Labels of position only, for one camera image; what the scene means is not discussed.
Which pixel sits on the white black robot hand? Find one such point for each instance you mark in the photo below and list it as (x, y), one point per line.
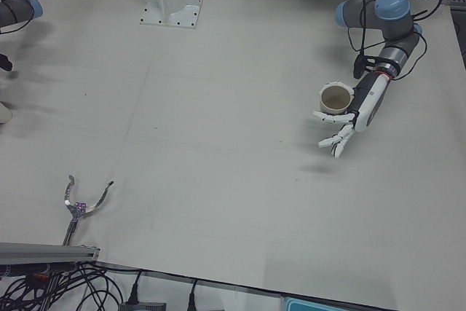
(371, 101)

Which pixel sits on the smooth beige paper cup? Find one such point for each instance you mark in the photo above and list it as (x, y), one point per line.
(335, 101)

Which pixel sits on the light blue plastic bin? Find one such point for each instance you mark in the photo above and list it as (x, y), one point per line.
(309, 305)

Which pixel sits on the dark power supply box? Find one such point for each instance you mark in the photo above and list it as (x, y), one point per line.
(142, 306)

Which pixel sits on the metal claw grabber tool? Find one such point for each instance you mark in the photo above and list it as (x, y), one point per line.
(78, 209)

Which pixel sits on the aluminium extrusion beam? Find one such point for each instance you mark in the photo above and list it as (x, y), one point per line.
(43, 251)

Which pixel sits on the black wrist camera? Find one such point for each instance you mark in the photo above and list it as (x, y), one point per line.
(4, 62)
(358, 67)

